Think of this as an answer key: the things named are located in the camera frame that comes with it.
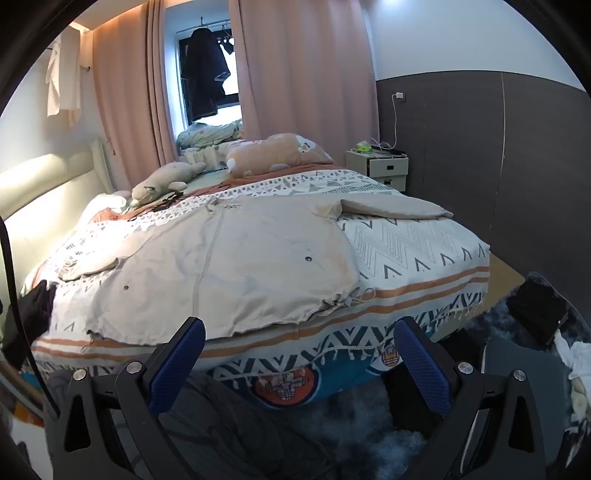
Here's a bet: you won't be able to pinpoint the thin black cable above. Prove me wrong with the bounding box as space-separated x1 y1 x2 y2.
0 217 61 416

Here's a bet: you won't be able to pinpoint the white crumpled cloth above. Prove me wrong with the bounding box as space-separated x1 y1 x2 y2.
554 330 591 384

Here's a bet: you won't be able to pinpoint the dark hanging clothes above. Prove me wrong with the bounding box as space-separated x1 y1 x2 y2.
180 28 232 120

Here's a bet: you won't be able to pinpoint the patterned bed blanket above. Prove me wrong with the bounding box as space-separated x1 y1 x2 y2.
25 168 491 409

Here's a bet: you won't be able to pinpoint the white charging cable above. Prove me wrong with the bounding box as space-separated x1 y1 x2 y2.
379 95 402 151

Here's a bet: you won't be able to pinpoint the white nightstand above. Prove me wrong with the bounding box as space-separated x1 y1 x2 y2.
345 150 409 192

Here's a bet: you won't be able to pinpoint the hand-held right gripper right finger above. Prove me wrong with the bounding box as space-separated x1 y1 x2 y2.
392 316 548 480

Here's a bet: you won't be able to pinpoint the window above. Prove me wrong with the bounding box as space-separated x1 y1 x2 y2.
164 4 243 139

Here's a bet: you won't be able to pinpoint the white hanging garment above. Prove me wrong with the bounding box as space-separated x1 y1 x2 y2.
45 33 83 127

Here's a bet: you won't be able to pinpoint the blue shaggy rug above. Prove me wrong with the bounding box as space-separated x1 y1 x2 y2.
295 272 591 480

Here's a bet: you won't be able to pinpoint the cream padded headboard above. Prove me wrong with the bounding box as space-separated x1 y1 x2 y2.
0 138 116 287

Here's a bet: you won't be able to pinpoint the beige trousers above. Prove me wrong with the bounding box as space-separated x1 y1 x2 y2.
60 191 455 347

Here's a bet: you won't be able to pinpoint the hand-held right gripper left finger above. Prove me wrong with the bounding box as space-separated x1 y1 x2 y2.
54 316 207 480

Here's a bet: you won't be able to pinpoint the black clothes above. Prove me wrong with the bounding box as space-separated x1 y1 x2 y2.
0 279 58 370

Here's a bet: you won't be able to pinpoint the cream ruffled cushion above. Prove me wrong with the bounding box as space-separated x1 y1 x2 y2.
185 145 220 171

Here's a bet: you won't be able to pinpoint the peach printed pillow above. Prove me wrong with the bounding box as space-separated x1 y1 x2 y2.
225 133 334 178

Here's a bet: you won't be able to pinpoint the light printed quilt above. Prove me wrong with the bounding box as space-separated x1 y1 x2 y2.
177 119 244 149

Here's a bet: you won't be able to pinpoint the black bag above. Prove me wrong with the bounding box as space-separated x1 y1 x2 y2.
507 279 570 347

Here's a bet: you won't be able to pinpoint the beige plush toy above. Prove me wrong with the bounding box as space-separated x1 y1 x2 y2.
130 161 207 207

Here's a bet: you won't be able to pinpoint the pink curtain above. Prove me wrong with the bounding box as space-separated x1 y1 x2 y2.
228 0 382 158
92 0 178 178

